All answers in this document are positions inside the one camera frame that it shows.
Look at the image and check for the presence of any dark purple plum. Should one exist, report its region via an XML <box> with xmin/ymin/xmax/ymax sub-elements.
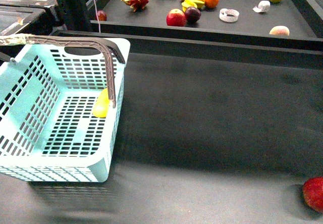
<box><xmin>184</xmin><ymin>7</ymin><xmax>201</xmax><ymax>24</ymax></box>

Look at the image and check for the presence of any yellow mango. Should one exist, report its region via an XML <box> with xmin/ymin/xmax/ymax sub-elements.
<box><xmin>92</xmin><ymin>88</ymin><xmax>110</xmax><ymax>118</ymax></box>

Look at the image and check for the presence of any black fruit display tray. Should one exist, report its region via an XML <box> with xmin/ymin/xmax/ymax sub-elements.
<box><xmin>91</xmin><ymin>0</ymin><xmax>322</xmax><ymax>51</ymax></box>

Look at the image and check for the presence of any red apple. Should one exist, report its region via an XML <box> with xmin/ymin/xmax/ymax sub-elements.
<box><xmin>166</xmin><ymin>9</ymin><xmax>186</xmax><ymax>27</ymax></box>

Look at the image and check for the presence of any small white tape roll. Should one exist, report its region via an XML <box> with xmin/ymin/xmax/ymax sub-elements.
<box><xmin>253</xmin><ymin>1</ymin><xmax>271</xmax><ymax>13</ymax></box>

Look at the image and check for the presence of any light blue plastic basket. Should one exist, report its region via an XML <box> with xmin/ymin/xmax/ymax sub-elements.
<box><xmin>1</xmin><ymin>38</ymin><xmax>130</xmax><ymax>182</ymax></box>

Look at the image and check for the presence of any small red plum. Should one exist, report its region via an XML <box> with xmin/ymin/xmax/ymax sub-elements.
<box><xmin>96</xmin><ymin>10</ymin><xmax>107</xmax><ymax>21</ymax></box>

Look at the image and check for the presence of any yellow starfruit centre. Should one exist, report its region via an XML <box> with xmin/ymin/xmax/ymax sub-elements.
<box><xmin>182</xmin><ymin>0</ymin><xmax>205</xmax><ymax>12</ymax></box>

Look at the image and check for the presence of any red strawberry fruit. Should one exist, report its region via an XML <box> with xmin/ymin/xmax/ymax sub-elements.
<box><xmin>302</xmin><ymin>177</ymin><xmax>322</xmax><ymax>213</ymax></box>

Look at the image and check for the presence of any white tape ring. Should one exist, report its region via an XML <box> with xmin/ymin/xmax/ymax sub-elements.
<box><xmin>219</xmin><ymin>8</ymin><xmax>240</xmax><ymax>23</ymax></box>

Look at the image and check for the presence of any pale peach front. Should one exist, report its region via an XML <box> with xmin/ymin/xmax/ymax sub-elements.
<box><xmin>269</xmin><ymin>26</ymin><xmax>290</xmax><ymax>36</ymax></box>

